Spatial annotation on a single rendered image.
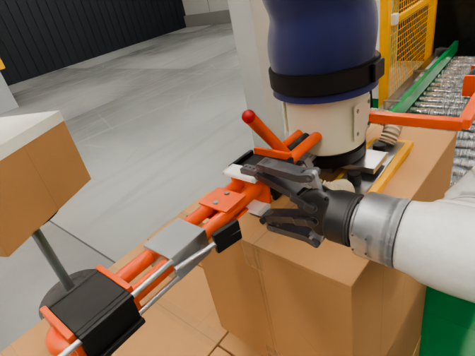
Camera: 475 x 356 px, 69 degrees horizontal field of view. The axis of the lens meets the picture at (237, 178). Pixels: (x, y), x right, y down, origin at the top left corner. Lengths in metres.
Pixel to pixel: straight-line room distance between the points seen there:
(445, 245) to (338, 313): 0.28
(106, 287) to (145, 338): 0.74
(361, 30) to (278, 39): 0.15
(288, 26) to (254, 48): 1.48
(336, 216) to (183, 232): 0.21
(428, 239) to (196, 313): 0.87
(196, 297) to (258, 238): 0.58
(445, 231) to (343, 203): 0.12
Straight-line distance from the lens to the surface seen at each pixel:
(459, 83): 2.75
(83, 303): 0.47
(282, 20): 0.70
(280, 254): 0.65
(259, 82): 2.21
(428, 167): 0.89
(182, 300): 1.24
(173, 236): 0.51
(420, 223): 0.45
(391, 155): 0.89
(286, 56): 0.69
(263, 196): 0.60
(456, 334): 1.81
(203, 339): 1.12
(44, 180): 1.84
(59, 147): 1.92
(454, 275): 0.44
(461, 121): 0.78
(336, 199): 0.49
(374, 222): 0.46
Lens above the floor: 1.43
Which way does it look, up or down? 30 degrees down
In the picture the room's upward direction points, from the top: 12 degrees counter-clockwise
